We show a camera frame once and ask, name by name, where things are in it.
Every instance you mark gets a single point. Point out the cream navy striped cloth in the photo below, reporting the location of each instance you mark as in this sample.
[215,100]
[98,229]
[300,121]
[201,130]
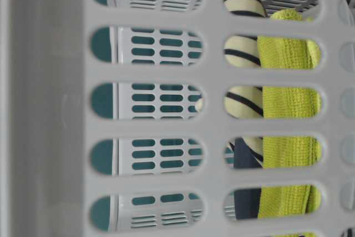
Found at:
[245,102]

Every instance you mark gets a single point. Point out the white plastic shopping basket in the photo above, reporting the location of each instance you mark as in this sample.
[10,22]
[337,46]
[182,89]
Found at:
[48,126]

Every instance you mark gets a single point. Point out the dark navy cloth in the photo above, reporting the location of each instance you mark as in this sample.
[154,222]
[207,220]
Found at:
[247,201]

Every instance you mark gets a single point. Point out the yellow waffle-weave cloth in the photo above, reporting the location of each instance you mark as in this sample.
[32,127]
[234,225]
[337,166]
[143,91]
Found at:
[289,103]

